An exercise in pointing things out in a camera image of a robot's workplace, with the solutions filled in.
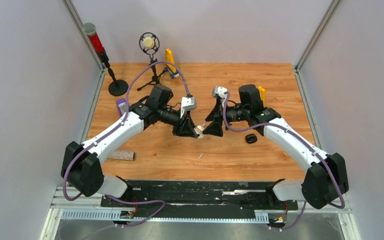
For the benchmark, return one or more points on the red microphone on stand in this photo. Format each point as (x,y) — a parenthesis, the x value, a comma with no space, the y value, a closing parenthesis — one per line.
(117,87)

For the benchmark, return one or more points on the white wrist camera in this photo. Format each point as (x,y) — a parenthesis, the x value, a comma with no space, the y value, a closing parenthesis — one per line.
(220,92)
(188,103)

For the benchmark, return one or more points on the black earbud case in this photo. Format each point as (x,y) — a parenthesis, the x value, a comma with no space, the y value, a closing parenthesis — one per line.
(251,138)

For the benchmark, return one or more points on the cream microphone on tripod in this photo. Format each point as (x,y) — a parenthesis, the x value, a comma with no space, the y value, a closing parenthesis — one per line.
(149,44)

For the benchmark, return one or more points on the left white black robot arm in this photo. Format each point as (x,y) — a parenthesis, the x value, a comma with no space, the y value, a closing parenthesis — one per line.
(82,162)

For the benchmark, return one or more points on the glittery silver tube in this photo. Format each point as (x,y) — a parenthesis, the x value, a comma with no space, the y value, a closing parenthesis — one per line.
(123,155)

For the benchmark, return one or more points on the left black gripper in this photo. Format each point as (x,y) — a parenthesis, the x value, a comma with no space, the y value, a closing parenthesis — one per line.
(185,126)

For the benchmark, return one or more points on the yellow blue toy block tower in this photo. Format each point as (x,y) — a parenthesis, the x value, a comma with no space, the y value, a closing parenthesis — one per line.
(169,67)

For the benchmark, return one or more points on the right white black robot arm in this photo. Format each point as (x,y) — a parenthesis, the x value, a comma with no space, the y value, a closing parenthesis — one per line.
(325,181)

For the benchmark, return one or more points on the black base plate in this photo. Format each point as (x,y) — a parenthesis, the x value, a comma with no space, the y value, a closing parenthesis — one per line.
(208,199)

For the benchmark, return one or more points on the white earbud charging case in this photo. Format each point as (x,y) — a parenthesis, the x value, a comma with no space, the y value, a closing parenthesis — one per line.
(199,130)

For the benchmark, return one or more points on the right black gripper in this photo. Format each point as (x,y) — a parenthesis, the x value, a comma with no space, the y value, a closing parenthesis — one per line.
(215,127)

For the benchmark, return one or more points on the yellow green toy block stack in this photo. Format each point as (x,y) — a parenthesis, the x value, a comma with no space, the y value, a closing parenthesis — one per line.
(262,93)

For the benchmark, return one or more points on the purple box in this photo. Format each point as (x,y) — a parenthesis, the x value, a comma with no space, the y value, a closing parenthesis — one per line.
(122,107)

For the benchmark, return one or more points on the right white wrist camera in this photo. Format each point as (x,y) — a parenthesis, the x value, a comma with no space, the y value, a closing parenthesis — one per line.
(220,92)

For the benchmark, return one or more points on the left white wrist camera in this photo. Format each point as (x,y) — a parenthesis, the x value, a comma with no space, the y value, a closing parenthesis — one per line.
(188,103)

